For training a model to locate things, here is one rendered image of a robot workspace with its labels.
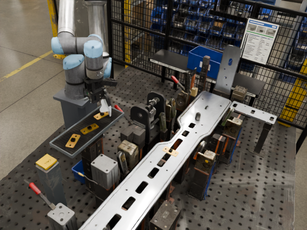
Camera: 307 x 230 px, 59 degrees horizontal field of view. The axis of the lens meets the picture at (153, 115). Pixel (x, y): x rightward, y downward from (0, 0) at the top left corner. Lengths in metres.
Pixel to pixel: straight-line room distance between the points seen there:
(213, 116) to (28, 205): 1.18
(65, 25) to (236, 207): 1.30
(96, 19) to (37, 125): 1.97
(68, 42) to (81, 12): 2.77
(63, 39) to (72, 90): 0.41
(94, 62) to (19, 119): 2.33
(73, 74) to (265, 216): 1.32
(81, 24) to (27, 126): 1.64
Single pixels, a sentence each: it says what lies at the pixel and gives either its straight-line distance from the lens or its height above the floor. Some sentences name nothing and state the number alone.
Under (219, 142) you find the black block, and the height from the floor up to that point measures 0.97.
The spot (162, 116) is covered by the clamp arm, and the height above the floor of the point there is 1.09.
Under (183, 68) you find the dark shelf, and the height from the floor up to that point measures 1.03.
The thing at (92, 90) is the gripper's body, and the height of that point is 1.34.
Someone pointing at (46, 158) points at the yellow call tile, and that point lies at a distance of 1.23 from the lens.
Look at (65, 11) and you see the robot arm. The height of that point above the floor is 1.60.
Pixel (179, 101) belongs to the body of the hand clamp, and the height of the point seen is 0.99.
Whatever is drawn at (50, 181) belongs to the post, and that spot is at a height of 1.08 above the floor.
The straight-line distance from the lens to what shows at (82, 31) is 4.15.
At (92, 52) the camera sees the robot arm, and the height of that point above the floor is 1.53.
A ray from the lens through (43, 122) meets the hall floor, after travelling 3.29.
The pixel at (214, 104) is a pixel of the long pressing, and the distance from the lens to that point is 1.84.
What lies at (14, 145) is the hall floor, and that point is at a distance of 3.10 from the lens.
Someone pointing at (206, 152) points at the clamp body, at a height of 1.04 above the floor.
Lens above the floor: 2.03
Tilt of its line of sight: 38 degrees down
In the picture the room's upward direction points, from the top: 4 degrees clockwise
